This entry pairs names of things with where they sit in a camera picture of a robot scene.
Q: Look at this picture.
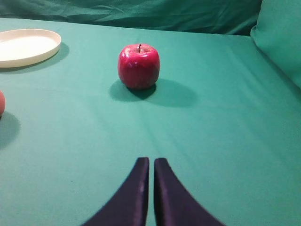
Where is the green table cloth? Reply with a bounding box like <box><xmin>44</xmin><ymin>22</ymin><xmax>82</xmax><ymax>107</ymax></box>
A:
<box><xmin>0</xmin><ymin>18</ymin><xmax>301</xmax><ymax>226</ymax></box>

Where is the green backdrop cloth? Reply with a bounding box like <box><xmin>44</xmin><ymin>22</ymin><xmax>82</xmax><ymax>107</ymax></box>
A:
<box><xmin>0</xmin><ymin>0</ymin><xmax>301</xmax><ymax>86</ymax></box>

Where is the orange round fruit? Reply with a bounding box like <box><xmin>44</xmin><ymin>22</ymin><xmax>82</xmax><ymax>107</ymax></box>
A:
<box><xmin>0</xmin><ymin>91</ymin><xmax>6</xmax><ymax>118</ymax></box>

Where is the red apple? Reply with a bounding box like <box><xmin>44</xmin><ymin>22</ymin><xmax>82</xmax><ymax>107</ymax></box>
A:
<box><xmin>118</xmin><ymin>44</ymin><xmax>160</xmax><ymax>90</ymax></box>

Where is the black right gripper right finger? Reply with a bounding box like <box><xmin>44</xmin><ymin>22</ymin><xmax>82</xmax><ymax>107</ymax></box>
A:
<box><xmin>154</xmin><ymin>158</ymin><xmax>223</xmax><ymax>226</ymax></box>

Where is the pale yellow plate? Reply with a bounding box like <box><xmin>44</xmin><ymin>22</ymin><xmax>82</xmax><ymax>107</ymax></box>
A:
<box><xmin>0</xmin><ymin>29</ymin><xmax>62</xmax><ymax>68</ymax></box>

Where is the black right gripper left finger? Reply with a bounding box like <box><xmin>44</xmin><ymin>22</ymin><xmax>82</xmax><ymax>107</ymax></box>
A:
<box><xmin>83</xmin><ymin>157</ymin><xmax>150</xmax><ymax>226</ymax></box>

